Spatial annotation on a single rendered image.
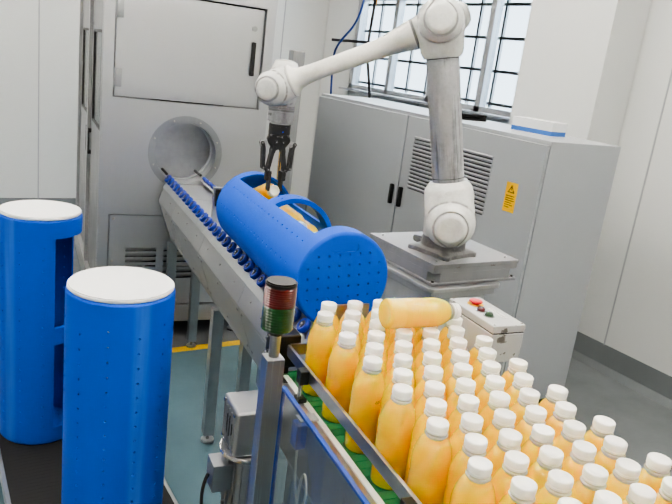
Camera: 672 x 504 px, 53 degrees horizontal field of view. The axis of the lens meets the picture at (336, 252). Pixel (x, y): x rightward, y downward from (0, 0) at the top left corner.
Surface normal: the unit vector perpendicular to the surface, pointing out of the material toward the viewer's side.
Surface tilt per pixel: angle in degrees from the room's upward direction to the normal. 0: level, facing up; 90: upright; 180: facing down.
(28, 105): 90
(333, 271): 90
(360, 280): 90
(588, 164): 90
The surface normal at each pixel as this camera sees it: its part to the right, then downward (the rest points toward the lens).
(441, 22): -0.16, 0.15
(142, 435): 0.70, 0.28
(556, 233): 0.51, 0.29
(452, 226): -0.14, 0.36
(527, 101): -0.85, 0.04
